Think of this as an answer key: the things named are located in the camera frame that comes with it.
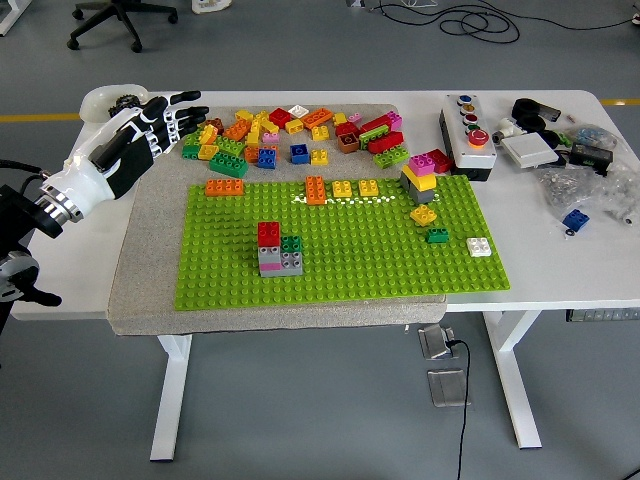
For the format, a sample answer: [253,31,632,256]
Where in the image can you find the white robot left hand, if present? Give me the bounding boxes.
[44,89,211,214]

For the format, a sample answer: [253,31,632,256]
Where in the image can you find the orange two-by-four brick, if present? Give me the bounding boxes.
[300,108,335,132]
[205,178,246,198]

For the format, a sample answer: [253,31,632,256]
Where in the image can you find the dark green two-by-four brick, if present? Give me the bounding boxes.
[208,152,250,180]

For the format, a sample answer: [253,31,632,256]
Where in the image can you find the light green two-by-four brick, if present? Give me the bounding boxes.
[215,136,248,158]
[358,125,392,152]
[373,148,411,171]

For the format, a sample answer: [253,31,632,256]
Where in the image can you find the orange two-by-three brick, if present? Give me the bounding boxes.
[223,119,252,142]
[305,175,327,206]

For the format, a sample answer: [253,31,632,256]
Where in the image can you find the grey long brick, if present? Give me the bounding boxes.
[259,251,305,279]

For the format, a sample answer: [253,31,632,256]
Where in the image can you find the red long brick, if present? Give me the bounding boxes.
[359,114,395,136]

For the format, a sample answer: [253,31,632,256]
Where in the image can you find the red two-by-four brick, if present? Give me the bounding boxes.
[366,131,406,156]

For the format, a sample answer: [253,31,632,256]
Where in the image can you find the green studded baseplate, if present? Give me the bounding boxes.
[173,174,512,311]

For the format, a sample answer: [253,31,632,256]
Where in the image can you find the yellow wide brick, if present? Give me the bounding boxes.
[401,165,439,193]

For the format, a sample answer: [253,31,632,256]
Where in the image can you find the pink square brick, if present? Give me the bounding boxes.
[408,153,437,177]

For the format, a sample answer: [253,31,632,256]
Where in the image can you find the grey square brick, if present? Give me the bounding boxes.
[400,173,437,205]

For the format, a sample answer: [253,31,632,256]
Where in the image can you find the white square brick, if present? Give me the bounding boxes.
[466,237,494,259]

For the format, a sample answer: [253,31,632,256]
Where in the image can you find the white oval bowl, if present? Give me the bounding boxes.
[79,83,150,122]

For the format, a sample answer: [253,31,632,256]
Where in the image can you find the black office chair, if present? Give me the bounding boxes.
[67,0,180,54]

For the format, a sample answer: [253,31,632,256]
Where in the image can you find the white desk leg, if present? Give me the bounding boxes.
[0,0,32,37]

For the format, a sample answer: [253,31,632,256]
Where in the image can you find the white rounded object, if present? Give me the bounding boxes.
[191,0,234,15]

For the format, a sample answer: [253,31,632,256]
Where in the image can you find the grey-brown mat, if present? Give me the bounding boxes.
[107,103,448,337]

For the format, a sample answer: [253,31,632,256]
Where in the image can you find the white table leg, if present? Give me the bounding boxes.
[149,333,194,462]
[482,309,544,450]

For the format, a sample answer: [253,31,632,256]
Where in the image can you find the push-button control box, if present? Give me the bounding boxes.
[439,93,498,183]

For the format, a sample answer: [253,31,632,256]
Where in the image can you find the metal floor socket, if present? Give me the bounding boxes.
[427,368,471,408]
[418,323,457,360]

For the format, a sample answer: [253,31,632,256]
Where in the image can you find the white pipe connector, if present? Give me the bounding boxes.
[491,117,527,147]

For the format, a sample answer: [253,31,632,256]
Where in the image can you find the clear bag of screws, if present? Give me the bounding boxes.
[535,162,640,228]

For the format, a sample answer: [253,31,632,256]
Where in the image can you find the clear bag blue parts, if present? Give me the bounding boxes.
[565,124,618,151]

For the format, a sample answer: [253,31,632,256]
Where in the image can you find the black power adapter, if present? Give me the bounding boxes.
[570,142,615,177]

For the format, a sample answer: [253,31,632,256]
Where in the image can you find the table height control panel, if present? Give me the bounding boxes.
[565,308,640,323]

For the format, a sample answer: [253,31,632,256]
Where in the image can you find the black power cord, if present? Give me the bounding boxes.
[444,339,472,480]

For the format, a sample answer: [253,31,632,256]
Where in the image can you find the white wall switch panel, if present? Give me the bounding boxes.
[500,132,561,171]

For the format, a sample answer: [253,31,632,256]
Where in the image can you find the black floor cable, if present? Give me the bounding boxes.
[378,0,640,44]

